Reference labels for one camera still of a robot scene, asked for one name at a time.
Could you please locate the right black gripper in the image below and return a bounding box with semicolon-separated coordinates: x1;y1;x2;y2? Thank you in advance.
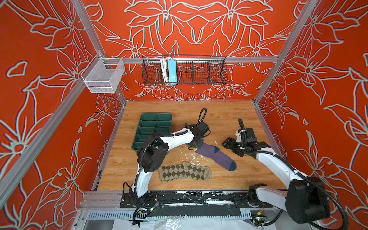
221;136;248;157

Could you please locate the purple sock with yellow cuff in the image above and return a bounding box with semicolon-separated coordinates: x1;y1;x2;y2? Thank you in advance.
194;143;237;172

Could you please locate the green plastic divider tray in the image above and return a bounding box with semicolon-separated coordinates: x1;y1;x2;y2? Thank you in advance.
132;113;173;153

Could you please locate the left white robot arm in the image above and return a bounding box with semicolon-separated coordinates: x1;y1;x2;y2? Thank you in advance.
129;108;211;208

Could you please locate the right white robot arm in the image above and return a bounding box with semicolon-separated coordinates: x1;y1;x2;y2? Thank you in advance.
222;118;349;230

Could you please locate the beige argyle sock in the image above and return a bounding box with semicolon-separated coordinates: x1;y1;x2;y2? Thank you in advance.
158;162;212;183

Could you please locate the light blue box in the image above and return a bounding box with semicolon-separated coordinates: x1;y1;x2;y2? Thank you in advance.
168;59;177;85

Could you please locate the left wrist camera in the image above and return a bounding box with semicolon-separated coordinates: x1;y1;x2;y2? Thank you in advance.
197;121;210;136

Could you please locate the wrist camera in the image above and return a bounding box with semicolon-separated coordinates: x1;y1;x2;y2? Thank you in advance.
235;128;257;145
197;121;210;136

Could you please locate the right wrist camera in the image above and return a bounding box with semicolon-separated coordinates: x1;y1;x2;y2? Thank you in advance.
235;128;257;145

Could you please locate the black wire wall basket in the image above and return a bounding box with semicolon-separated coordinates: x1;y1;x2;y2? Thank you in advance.
141;55;228;86

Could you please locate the white cable bundle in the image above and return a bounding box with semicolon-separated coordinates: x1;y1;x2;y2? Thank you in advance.
159;57;169;83

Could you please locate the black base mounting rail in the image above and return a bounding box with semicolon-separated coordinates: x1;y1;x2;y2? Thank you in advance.
137;190;278;221

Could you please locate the clear acrylic wall bin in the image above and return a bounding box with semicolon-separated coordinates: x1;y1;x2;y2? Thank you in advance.
81;53;125;94

